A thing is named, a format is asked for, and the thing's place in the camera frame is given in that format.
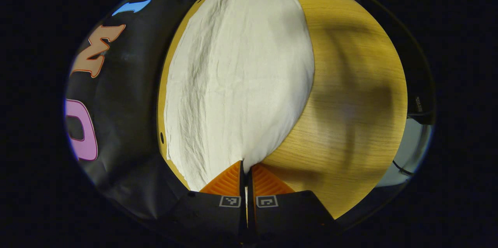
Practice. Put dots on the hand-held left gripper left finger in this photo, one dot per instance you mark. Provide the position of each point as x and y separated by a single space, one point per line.
218 213

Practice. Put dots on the black backdrop cloth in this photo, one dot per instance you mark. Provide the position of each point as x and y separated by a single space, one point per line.
128 84

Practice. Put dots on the white jeans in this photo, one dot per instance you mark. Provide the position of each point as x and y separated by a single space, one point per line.
241 77

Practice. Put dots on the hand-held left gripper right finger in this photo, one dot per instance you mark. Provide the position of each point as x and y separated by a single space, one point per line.
284 213

